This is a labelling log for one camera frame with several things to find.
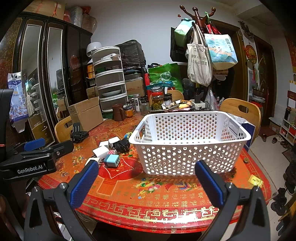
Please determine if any brown ceramic pitcher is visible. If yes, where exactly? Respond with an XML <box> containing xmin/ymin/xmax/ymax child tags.
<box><xmin>112</xmin><ymin>103</ymin><xmax>126</xmax><ymax>121</ymax></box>

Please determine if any white perforated plastic basket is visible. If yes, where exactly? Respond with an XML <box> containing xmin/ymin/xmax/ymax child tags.
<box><xmin>128</xmin><ymin>111</ymin><xmax>251</xmax><ymax>176</ymax></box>

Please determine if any dark mirrored wardrobe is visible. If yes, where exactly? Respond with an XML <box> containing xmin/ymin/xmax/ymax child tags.
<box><xmin>1</xmin><ymin>11</ymin><xmax>92</xmax><ymax>146</ymax></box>

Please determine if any white power strip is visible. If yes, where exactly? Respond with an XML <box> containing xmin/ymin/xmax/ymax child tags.
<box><xmin>190</xmin><ymin>99</ymin><xmax>206</xmax><ymax>108</ymax></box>

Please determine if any pink polka dot charger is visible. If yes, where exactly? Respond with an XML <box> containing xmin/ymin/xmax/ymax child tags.
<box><xmin>107</xmin><ymin>149</ymin><xmax>117</xmax><ymax>155</ymax></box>

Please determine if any white cube charger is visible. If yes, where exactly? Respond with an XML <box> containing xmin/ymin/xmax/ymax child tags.
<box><xmin>108</xmin><ymin>137</ymin><xmax>120</xmax><ymax>145</ymax></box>

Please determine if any cardboard box on table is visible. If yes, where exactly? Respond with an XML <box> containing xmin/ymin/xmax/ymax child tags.
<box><xmin>67</xmin><ymin>96</ymin><xmax>103</xmax><ymax>132</ymax></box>

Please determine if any green shopping bag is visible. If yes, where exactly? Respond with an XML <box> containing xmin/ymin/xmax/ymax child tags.
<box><xmin>148</xmin><ymin>63</ymin><xmax>184</xmax><ymax>93</ymax></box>

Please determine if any empty glass jar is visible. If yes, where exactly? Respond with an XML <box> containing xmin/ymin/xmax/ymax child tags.
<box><xmin>141</xmin><ymin>101</ymin><xmax>150</xmax><ymax>115</ymax></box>

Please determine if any wooden coat rack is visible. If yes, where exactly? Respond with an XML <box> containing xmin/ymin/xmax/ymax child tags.
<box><xmin>179</xmin><ymin>4</ymin><xmax>217</xmax><ymax>93</ymax></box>

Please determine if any black storage bag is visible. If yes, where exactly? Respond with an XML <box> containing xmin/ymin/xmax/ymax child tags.
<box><xmin>116</xmin><ymin>40</ymin><xmax>146</xmax><ymax>68</ymax></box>

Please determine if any white stacked drawer unit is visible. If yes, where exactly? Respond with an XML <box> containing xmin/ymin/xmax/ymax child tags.
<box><xmin>91</xmin><ymin>46</ymin><xmax>128</xmax><ymax>113</ymax></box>

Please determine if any yellow toy car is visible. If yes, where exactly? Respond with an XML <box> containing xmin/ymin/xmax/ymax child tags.
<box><xmin>124</xmin><ymin>132</ymin><xmax>132</xmax><ymax>140</ymax></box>

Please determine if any beige canvas tote bag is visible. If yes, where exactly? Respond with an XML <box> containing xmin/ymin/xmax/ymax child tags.
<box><xmin>187</xmin><ymin>23</ymin><xmax>213</xmax><ymax>87</ymax></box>

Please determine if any white shelf with items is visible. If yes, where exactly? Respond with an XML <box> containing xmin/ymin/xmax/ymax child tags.
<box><xmin>280</xmin><ymin>118</ymin><xmax>296</xmax><ymax>146</ymax></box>

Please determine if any orange jam jar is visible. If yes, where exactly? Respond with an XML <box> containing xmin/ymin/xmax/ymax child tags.
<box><xmin>123</xmin><ymin>103</ymin><xmax>133</xmax><ymax>118</ymax></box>

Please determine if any glass jar with olives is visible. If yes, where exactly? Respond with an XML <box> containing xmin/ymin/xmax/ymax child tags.
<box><xmin>151</xmin><ymin>86</ymin><xmax>164</xmax><ymax>110</ymax></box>

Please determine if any red patterned tablecloth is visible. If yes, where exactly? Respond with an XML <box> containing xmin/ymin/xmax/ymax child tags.
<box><xmin>36</xmin><ymin>112</ymin><xmax>273</xmax><ymax>235</ymax></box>

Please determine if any wooden chair left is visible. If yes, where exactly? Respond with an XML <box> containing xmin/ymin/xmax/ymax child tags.
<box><xmin>54</xmin><ymin>116</ymin><xmax>73</xmax><ymax>143</ymax></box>

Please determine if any wooden chair right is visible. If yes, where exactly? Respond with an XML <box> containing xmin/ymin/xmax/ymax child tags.
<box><xmin>220</xmin><ymin>98</ymin><xmax>262</xmax><ymax>143</ymax></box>

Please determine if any large white plug charger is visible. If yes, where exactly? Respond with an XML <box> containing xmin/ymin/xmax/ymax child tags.
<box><xmin>93</xmin><ymin>146</ymin><xmax>109</xmax><ymax>159</ymax></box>

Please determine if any white blue paper bag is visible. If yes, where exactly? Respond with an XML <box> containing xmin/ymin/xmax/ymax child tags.
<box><xmin>229</xmin><ymin>113</ymin><xmax>256</xmax><ymax>152</ymax></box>

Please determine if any blue printed tote bag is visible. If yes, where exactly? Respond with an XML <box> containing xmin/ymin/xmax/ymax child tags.
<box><xmin>204</xmin><ymin>34</ymin><xmax>238</xmax><ymax>70</ymax></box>

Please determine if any black phone stand holder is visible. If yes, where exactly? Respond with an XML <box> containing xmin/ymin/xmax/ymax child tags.
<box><xmin>70</xmin><ymin>123</ymin><xmax>89</xmax><ymax>143</ymax></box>

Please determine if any teal cube usb charger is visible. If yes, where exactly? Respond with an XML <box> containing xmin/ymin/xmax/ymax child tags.
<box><xmin>103</xmin><ymin>154</ymin><xmax>120</xmax><ymax>168</ymax></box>

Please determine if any black power adapter with cable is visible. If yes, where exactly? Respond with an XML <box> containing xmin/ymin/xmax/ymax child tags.
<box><xmin>113</xmin><ymin>138</ymin><xmax>130</xmax><ymax>153</ymax></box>

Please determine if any white usb charger block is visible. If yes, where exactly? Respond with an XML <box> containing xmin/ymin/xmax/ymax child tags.
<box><xmin>99</xmin><ymin>141</ymin><xmax>109</xmax><ymax>148</ymax></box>

